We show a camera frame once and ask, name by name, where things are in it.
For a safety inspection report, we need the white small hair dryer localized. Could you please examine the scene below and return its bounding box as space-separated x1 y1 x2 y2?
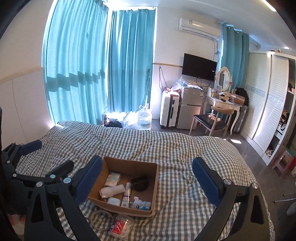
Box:
99 184 125 202

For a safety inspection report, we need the small white case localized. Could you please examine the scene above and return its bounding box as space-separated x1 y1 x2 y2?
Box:
107 197 121 206

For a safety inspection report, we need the white plush toy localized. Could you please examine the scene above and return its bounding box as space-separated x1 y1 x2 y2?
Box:
129 196 151 211

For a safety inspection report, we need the black round pouch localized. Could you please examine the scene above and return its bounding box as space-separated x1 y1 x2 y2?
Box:
130 175 149 192

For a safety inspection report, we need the tissue pack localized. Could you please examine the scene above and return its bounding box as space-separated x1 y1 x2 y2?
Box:
104 172 121 187

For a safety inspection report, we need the white cosmetic tube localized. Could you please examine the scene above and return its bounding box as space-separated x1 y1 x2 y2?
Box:
120 182 132 208

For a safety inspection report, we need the brown cardboard box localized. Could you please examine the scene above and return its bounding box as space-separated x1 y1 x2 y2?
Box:
88 157 159 218

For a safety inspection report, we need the pink plastic stool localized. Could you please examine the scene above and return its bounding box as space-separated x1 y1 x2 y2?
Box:
273 148 295 178

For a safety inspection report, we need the grey checkered bed quilt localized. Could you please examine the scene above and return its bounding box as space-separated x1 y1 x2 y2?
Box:
16 121 256 240

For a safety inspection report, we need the clear water jug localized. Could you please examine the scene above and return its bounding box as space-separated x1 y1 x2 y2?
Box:
137 103 152 131

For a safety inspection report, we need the black seat wooden chair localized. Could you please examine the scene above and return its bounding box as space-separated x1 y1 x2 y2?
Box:
189 106 235 137

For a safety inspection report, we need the dark grey suitcase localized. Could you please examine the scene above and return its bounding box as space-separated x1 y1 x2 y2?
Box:
233 105 248 133

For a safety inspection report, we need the left turquoise curtain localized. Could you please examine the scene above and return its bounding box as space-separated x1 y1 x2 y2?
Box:
42 1 108 125

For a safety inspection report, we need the turquoise curtain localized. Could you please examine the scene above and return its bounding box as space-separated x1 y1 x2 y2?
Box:
221 23 249 89
107 9 156 113
42 1 108 125

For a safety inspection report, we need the white sliding wardrobe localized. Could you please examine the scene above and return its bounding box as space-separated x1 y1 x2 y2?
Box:
241 51 295 165

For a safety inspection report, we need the white dressing table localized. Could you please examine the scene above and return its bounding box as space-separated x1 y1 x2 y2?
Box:
203 95 242 135

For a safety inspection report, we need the white suitcase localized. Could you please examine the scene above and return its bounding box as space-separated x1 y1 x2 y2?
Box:
159 91 180 128

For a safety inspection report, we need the black backpack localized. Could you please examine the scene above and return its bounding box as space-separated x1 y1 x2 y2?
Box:
235 88 249 106

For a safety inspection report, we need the silver mini fridge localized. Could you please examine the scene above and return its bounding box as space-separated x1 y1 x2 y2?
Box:
177 86 204 130

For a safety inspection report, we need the oval vanity mirror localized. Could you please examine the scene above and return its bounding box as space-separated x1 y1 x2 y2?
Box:
215 67 232 92

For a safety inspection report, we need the middle turquoise curtain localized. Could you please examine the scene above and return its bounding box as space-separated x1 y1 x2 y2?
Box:
107 9 156 113

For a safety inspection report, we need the right turquoise curtain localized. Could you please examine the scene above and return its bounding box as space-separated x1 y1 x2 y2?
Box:
221 23 249 89

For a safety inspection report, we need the white air conditioner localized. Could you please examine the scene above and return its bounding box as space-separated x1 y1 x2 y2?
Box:
179 18 221 40

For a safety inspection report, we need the black wall television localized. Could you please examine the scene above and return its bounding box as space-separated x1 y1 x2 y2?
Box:
182 53 217 81

